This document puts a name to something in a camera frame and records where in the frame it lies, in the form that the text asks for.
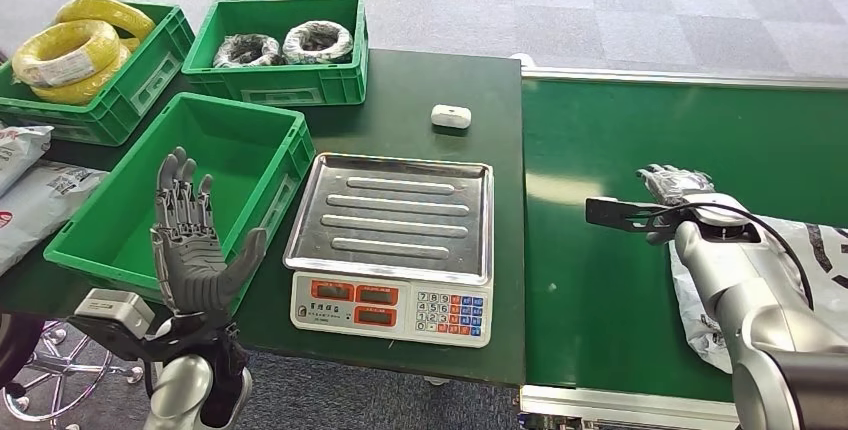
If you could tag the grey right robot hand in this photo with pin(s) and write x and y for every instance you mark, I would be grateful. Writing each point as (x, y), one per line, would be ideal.
(676, 183)

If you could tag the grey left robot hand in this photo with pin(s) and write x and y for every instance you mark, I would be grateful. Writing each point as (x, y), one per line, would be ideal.
(189, 268)

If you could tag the white printed plastic mailer package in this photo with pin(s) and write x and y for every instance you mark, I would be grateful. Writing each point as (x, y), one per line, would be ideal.
(828, 281)

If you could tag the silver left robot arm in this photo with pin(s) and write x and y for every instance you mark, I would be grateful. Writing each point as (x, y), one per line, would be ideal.
(179, 387)

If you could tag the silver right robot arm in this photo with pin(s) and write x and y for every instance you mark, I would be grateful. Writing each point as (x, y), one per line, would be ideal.
(748, 281)

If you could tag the green conveyor belt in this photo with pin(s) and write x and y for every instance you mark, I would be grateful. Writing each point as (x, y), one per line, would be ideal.
(596, 294)

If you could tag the empty green plastic crate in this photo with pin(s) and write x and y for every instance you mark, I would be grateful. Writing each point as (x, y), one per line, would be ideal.
(126, 215)

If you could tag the large white mailer bag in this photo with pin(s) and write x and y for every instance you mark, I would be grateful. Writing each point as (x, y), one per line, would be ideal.
(33, 208)

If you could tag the chrome office chair base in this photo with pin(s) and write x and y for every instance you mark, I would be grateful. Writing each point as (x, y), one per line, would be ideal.
(60, 374)

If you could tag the green crate with yellow coils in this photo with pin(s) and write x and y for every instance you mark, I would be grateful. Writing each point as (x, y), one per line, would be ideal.
(136, 101)

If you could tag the small white mailer bag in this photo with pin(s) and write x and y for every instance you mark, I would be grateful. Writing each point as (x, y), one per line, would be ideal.
(20, 149)

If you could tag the green crate with black coils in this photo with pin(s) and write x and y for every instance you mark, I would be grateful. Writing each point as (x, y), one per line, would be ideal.
(287, 85)

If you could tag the white scale with steel tray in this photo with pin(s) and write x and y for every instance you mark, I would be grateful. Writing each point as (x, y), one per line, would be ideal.
(391, 215)

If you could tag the small white plastic device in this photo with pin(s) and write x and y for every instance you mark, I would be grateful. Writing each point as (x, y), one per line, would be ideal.
(451, 116)

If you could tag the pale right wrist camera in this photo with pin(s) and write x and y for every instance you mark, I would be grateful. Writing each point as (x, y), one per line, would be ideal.
(616, 214)

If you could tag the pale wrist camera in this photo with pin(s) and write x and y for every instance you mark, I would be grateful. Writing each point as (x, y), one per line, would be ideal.
(616, 214)
(112, 308)

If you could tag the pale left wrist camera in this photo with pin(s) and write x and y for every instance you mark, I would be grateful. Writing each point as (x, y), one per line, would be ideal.
(112, 308)

